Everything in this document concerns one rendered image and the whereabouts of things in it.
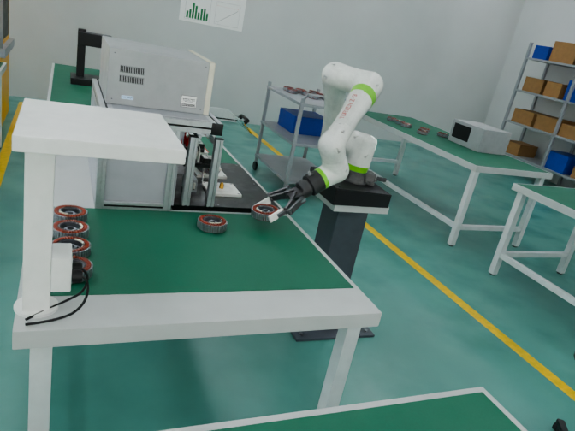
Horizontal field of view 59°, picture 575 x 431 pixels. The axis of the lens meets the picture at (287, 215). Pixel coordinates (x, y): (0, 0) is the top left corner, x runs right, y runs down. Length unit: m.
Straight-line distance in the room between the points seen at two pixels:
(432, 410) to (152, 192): 1.27
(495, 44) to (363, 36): 2.68
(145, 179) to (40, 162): 0.82
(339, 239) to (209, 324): 1.43
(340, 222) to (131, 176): 1.15
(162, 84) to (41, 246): 0.95
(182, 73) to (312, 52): 6.21
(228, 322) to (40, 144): 0.65
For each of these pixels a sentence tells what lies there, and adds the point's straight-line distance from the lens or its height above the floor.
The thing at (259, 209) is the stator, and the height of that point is 0.82.
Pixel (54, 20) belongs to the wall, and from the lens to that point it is 7.42.
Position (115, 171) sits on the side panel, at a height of 0.89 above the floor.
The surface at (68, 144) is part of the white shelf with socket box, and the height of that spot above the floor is 1.20.
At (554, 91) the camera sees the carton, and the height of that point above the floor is 1.38.
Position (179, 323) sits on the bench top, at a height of 0.75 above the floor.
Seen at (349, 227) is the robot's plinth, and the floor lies 0.59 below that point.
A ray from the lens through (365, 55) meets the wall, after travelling 8.62.
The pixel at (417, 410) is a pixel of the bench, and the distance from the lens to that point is 1.29.
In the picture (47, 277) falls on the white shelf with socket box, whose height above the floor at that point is 0.85.
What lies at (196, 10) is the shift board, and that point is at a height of 1.46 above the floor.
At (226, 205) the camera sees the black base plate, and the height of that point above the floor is 0.77.
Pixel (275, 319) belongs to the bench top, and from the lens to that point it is 1.46.
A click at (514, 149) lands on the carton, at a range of 9.13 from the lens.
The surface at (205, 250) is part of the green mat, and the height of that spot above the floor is 0.75.
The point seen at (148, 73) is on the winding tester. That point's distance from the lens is 2.04.
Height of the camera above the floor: 1.51
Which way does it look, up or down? 20 degrees down
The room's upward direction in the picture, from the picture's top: 12 degrees clockwise
